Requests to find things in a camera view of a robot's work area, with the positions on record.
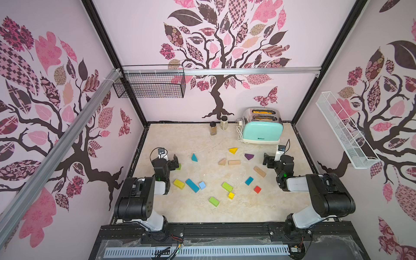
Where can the natural wood triangle block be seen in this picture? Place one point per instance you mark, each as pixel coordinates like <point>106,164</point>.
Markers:
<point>222,162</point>

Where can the red cube block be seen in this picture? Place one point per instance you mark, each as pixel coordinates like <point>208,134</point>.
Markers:
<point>257,189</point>

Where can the teal triangle block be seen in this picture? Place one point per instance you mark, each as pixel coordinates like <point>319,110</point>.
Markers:
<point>194,158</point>

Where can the mint green toaster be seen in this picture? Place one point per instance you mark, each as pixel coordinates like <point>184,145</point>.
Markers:
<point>262,126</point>

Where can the green rectangle block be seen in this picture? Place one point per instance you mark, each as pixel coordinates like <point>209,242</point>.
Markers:
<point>227,187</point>
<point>215,202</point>

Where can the white wire shelf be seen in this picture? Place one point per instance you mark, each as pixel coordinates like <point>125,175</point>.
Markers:
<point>338,114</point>

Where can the purple triangle block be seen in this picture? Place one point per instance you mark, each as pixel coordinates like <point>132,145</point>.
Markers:
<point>249,156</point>

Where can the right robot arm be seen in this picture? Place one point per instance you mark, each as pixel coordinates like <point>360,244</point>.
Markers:
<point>329,197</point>

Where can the aluminium frame bar rear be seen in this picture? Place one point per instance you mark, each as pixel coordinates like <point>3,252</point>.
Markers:
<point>229,71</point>

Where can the plain wood rectangle block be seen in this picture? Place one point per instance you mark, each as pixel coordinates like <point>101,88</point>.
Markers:
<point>234,162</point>

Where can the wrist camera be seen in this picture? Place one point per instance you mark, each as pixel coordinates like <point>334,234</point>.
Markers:
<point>162,153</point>
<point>281,149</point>

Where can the white slotted cable duct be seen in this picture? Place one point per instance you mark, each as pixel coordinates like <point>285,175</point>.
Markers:
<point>197,251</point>

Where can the small yellow cube block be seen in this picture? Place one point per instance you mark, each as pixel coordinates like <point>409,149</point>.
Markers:
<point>231,195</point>

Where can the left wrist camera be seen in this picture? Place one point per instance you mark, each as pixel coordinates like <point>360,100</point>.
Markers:
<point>162,153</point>

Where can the black wire basket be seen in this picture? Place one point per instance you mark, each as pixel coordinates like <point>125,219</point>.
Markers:
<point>151,81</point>

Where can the light blue cube block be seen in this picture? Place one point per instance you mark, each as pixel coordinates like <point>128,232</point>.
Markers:
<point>202,185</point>

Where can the long teal rectangle block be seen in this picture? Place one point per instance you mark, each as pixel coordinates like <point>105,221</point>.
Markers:
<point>194,187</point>

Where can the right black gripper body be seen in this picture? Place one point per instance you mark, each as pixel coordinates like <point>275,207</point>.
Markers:
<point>271,161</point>

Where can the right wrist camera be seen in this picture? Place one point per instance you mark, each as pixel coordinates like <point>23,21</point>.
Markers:
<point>281,149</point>

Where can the yellow rectangle block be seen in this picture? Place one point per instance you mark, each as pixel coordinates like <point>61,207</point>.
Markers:
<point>179,184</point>

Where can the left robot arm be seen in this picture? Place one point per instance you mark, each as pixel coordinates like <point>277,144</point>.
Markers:
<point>136,199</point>

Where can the green rectangle block front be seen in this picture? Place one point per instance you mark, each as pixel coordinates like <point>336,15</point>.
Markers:
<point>215,202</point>

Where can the aluminium frame bar left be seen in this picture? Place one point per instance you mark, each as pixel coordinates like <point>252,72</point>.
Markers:
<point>24,199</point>

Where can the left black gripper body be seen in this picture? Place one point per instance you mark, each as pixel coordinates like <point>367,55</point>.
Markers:
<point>171,165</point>

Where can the printed wood rectangle block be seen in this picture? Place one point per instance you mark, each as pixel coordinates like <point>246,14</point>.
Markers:
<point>259,171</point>

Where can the brown spice jar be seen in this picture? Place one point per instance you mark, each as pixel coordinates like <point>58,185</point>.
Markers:
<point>213,128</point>

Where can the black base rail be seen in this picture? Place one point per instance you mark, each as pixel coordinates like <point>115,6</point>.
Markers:
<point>322,241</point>

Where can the pale spice jar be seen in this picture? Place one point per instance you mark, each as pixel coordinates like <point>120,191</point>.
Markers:
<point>224,122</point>

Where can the small teal block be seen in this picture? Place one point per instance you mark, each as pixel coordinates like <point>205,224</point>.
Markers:
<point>249,181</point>

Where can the aluminium frame bar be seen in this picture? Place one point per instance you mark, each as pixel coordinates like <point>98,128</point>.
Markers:
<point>24,199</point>
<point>229,71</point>

